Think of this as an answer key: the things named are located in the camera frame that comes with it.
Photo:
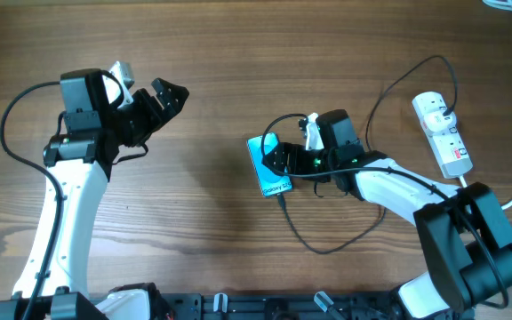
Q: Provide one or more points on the white power strip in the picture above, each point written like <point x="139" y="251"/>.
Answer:
<point x="450" y="152"/>

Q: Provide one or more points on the white charger plug adapter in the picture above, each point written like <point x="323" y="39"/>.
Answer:
<point x="435" y="122"/>

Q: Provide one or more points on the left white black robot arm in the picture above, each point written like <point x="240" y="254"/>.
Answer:
<point x="100" y="116"/>

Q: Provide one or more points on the blue Galaxy smartphone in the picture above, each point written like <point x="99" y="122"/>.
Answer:
<point x="270" y="183"/>

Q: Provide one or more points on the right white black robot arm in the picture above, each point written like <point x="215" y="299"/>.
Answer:
<point x="464" y="234"/>

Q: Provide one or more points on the black mounting rail base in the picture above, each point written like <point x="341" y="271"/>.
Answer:
<point x="321" y="305"/>

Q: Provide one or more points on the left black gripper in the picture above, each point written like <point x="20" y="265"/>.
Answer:
<point x="142" y="100"/>

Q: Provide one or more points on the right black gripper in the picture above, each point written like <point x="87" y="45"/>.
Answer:
<point x="285" y="149"/>

